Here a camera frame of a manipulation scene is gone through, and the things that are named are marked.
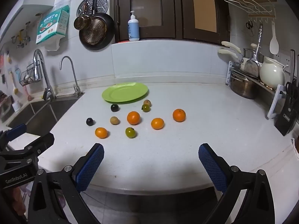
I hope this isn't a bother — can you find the black wire basket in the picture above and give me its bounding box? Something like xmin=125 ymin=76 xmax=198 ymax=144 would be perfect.
xmin=19 ymin=63 xmax=43 ymax=86

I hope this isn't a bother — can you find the white wire shelf rack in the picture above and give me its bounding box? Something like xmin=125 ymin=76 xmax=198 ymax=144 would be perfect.
xmin=224 ymin=0 xmax=276 ymax=14

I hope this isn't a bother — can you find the steel skimmer ladle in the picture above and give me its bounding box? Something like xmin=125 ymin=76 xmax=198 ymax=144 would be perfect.
xmin=243 ymin=24 xmax=263 ymax=77

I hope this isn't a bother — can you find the wall mounted tap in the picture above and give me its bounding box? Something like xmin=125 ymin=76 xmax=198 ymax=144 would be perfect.
xmin=23 ymin=21 xmax=32 ymax=43
xmin=11 ymin=29 xmax=26 ymax=49

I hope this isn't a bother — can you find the small steel pot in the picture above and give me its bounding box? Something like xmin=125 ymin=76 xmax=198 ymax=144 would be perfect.
xmin=243 ymin=49 xmax=264 ymax=62

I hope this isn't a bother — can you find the teal paper towel box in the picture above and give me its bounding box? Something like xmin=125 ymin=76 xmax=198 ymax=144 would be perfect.
xmin=36 ymin=5 xmax=70 ymax=45

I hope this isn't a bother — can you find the white hanging plastic sheet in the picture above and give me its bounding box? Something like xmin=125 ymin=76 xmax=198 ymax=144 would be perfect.
xmin=44 ymin=36 xmax=62 ymax=52

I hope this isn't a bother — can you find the white rice paddle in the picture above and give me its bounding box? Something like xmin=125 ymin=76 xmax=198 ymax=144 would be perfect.
xmin=269 ymin=21 xmax=279 ymax=55

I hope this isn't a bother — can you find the green plate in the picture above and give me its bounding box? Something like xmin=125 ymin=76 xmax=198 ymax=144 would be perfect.
xmin=101 ymin=82 xmax=149 ymax=104

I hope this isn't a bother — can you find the small orange mandarin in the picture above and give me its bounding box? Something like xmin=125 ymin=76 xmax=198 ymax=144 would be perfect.
xmin=95 ymin=127 xmax=108 ymax=139

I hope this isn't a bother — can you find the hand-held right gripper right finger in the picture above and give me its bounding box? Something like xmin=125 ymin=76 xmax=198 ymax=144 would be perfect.
xmin=198 ymin=143 xmax=275 ymax=224

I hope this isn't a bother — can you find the thin steel faucet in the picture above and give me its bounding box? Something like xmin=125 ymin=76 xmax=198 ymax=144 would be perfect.
xmin=59 ymin=56 xmax=83 ymax=97

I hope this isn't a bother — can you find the cream pan handle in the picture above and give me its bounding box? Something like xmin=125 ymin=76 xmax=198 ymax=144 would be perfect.
xmin=218 ymin=49 xmax=239 ymax=59
xmin=221 ymin=41 xmax=241 ymax=53

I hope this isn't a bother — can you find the yellow dish brush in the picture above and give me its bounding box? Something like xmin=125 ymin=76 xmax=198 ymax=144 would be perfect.
xmin=9 ymin=71 xmax=19 ymax=96

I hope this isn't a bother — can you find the white dish rack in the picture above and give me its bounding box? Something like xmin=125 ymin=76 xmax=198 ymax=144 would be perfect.
xmin=225 ymin=61 xmax=286 ymax=119

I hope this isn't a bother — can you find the black handled knife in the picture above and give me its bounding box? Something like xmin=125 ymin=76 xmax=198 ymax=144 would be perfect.
xmin=289 ymin=49 xmax=296 ymax=87

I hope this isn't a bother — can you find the black knife block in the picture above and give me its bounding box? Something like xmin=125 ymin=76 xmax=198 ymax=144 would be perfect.
xmin=274 ymin=82 xmax=299 ymax=136

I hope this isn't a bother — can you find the small copper pan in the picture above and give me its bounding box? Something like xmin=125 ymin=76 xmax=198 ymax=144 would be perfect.
xmin=74 ymin=1 xmax=93 ymax=31

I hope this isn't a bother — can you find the white wall outlet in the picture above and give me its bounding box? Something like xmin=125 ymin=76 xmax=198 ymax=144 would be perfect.
xmin=273 ymin=53 xmax=291 ymax=63

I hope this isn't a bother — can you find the large steel pot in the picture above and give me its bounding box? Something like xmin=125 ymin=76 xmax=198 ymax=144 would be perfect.
xmin=230 ymin=71 xmax=257 ymax=99

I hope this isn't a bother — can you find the steel sink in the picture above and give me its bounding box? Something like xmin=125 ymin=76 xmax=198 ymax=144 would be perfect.
xmin=6 ymin=97 xmax=81 ymax=136

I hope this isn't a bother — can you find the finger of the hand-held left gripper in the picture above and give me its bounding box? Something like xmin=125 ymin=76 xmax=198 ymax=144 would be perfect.
xmin=0 ymin=124 xmax=27 ymax=146
xmin=0 ymin=133 xmax=55 ymax=168

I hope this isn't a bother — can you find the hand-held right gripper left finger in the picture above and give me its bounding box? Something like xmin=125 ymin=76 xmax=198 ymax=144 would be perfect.
xmin=27 ymin=143 xmax=105 ymax=224

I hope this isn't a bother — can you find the tall steel faucet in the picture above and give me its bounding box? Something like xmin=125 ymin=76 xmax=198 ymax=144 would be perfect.
xmin=33 ymin=49 xmax=57 ymax=101

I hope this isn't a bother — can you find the white hook rail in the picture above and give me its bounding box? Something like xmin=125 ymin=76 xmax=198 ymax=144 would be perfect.
xmin=248 ymin=14 xmax=275 ymax=25

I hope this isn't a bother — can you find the black frying pan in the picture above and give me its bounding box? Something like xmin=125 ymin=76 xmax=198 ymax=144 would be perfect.
xmin=79 ymin=0 xmax=115 ymax=51

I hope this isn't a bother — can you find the round metal steamer rack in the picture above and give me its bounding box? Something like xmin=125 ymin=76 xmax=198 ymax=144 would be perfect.
xmin=76 ymin=0 xmax=110 ymax=18

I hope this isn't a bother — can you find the white pump bottle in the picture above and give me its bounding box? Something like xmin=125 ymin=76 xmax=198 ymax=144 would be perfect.
xmin=127 ymin=10 xmax=140 ymax=42

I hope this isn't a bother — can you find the white ceramic pot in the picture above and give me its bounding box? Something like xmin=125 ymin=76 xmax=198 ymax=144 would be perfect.
xmin=260 ymin=56 xmax=289 ymax=89

